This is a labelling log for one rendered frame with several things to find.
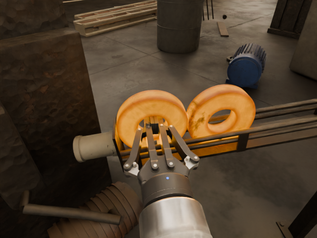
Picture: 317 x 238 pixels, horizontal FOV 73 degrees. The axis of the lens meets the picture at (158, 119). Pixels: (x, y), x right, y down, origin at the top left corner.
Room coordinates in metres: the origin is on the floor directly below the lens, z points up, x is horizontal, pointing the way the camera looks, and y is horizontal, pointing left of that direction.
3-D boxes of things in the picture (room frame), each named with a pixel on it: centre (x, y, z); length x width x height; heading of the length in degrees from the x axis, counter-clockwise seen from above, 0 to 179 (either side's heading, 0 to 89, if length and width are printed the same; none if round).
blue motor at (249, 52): (1.98, -0.87, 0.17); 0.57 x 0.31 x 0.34; 153
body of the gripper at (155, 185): (0.21, -0.01, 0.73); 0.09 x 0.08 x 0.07; 8
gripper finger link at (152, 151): (0.27, 0.01, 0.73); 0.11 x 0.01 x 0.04; 10
